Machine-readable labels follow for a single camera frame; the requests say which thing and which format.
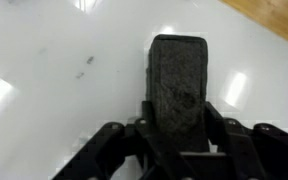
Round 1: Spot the dark grey felt duster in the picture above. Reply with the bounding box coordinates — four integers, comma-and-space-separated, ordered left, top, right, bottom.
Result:
145, 34, 210, 153

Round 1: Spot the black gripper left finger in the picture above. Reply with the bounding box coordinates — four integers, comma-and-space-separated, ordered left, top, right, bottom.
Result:
52, 100, 192, 180

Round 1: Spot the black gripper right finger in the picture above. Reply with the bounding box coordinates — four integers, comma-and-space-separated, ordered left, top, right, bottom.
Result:
203, 101, 288, 180

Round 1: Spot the white whiteboard sheet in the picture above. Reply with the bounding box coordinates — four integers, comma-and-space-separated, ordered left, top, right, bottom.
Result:
0, 0, 288, 180

